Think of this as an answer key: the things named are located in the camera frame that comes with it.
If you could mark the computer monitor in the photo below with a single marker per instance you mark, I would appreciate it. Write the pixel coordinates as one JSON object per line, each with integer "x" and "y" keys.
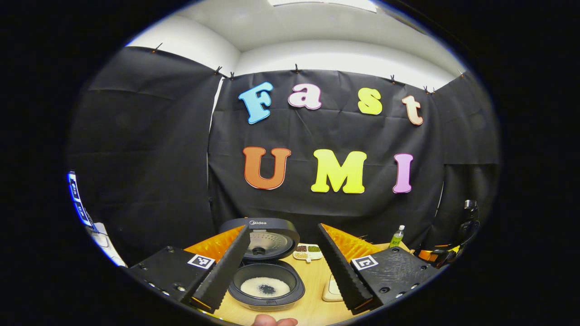
{"x": 74, "y": 192}

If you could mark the clear container of rice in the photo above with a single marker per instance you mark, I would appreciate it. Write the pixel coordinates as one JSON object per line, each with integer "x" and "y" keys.
{"x": 333, "y": 292}

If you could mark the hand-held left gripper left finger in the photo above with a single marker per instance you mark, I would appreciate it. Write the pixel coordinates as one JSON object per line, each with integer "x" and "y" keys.
{"x": 229, "y": 265}

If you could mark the white divided grain dish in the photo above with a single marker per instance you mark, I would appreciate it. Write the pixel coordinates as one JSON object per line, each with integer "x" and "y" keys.
{"x": 308, "y": 251}

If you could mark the black rice cooker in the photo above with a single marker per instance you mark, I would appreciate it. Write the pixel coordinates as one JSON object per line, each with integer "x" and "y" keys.
{"x": 267, "y": 280}

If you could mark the long ceiling light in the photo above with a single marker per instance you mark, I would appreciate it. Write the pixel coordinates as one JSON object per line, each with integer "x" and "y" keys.
{"x": 321, "y": 2}

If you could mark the black backdrop cloth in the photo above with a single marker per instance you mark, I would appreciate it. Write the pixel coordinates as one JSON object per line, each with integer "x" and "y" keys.
{"x": 317, "y": 136}

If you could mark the green drink bottle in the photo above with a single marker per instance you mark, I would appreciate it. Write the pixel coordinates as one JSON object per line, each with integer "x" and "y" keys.
{"x": 397, "y": 237}

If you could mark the white side desk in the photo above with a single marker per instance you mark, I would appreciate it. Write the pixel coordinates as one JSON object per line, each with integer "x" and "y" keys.
{"x": 104, "y": 242}

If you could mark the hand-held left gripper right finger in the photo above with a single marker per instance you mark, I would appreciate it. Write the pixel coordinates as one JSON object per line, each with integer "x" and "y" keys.
{"x": 340, "y": 267}

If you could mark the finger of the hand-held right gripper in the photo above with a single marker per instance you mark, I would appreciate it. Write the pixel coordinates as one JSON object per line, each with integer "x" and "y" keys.
{"x": 442, "y": 257}

